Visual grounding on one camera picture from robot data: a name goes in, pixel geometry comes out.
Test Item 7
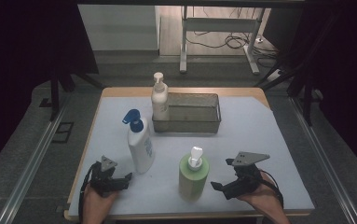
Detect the person's right hand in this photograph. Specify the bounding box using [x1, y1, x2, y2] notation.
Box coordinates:
[237, 169, 284, 217]

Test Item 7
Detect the person's left hand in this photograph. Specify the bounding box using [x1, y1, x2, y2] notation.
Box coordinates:
[82, 184, 118, 219]

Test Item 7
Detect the white bottle with blue pump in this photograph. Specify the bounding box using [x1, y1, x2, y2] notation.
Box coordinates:
[121, 108, 156, 175]

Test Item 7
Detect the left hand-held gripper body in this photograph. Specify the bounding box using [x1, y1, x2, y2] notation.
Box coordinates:
[88, 155, 124, 198]

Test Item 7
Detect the green bottle with white pump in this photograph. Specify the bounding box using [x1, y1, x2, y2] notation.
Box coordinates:
[178, 147, 211, 203]

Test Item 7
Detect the aluminium rail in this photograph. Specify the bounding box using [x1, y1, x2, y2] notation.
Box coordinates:
[290, 96, 357, 224]
[0, 92, 71, 224]

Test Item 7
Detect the white power strip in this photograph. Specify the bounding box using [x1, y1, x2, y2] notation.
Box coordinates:
[267, 69, 285, 83]

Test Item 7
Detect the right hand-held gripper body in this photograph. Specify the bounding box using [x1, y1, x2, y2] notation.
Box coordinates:
[222, 151, 271, 201]

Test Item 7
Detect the black floor cable bundle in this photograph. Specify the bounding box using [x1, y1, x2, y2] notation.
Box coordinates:
[185, 6, 281, 68]

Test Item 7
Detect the white panel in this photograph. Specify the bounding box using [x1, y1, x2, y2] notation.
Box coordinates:
[77, 4, 161, 52]

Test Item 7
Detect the cream pump bottle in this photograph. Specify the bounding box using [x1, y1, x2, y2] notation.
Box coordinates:
[150, 72, 171, 123]

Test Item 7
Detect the metal mesh basket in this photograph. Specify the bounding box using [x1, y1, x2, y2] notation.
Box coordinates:
[151, 91, 223, 134]

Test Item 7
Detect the dark curtain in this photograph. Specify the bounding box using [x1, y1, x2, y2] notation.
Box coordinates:
[261, 0, 357, 174]
[0, 0, 100, 179]

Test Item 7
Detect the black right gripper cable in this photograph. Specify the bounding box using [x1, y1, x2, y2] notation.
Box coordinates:
[257, 169, 285, 209]

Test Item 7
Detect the black tripod stand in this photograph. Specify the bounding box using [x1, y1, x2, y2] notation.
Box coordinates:
[49, 62, 105, 122]
[254, 55, 314, 127]

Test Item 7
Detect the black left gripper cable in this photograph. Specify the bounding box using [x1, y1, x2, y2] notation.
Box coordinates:
[76, 162, 97, 224]

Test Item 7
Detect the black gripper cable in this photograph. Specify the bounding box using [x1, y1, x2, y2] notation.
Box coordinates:
[257, 169, 285, 209]
[76, 162, 97, 224]

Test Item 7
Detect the white metal desk frame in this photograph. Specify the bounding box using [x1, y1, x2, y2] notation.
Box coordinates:
[179, 6, 261, 76]

